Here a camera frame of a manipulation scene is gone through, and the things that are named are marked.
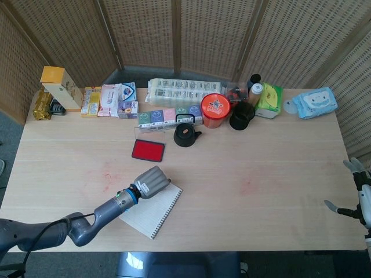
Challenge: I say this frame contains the woven folding screen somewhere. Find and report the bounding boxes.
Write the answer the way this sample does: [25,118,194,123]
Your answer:
[0,0,371,174]

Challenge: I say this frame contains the black teapot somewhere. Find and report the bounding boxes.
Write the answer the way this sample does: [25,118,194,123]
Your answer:
[173,114,203,148]

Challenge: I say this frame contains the black bottle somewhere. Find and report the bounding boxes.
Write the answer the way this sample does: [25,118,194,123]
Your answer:
[247,74,263,90]

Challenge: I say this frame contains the small purple box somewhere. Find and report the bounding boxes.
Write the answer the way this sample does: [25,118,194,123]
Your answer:
[117,100,139,119]

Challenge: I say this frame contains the green tissue pack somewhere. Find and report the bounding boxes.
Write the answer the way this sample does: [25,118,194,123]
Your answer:
[254,82,284,120]

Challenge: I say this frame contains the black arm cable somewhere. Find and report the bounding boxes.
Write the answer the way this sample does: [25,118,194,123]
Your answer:
[20,213,96,278]

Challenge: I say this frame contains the clear ink pad lid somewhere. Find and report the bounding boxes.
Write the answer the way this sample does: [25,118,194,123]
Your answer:
[134,125,168,140]

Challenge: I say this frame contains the pink wet wipes pack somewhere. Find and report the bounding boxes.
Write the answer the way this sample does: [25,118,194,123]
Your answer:
[97,83,123,118]

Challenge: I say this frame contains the multicolour pocket tissue row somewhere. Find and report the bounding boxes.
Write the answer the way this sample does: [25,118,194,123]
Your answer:
[137,104,203,129]

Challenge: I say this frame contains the white lined spiral notebook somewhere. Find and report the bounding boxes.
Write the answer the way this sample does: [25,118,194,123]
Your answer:
[119,182,183,240]

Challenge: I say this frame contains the blue wet wipes pack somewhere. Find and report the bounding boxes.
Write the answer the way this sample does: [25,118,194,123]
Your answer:
[292,87,339,120]

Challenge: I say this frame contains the orange lidded tub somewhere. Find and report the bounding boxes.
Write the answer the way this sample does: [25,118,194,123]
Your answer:
[201,93,232,129]

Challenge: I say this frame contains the blue white carton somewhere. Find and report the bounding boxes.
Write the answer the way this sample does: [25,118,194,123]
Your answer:
[119,82,137,103]

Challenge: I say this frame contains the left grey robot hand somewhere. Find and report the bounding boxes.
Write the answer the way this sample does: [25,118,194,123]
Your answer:
[132,166,172,200]

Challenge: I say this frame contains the tall yellow cream gift box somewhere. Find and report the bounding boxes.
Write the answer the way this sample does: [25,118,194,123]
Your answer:
[39,65,84,113]

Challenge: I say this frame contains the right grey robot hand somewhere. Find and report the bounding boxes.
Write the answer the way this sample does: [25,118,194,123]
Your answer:
[323,158,371,229]

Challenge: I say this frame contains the amber bottle white cap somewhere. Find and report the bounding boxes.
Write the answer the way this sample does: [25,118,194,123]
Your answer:
[249,83,263,107]

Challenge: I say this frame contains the black mesh pen cup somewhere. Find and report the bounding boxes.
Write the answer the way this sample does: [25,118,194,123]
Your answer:
[229,101,256,131]

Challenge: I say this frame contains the yellow snack box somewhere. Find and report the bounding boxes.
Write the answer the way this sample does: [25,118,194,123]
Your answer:
[80,86,102,118]

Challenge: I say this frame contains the gold foil package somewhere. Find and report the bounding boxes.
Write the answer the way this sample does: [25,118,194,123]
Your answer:
[32,89,54,120]

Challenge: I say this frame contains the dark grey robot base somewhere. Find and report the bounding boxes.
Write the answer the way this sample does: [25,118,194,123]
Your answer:
[115,251,241,278]

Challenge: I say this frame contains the red ink pad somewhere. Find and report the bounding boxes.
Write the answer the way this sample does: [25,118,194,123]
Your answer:
[132,138,168,163]

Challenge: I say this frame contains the large clear-wrapped tissue pack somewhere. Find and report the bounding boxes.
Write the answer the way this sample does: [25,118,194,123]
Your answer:
[144,78,227,107]

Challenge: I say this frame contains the clear plastic clip box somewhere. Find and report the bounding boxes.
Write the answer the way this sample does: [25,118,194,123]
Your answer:
[223,81,250,103]

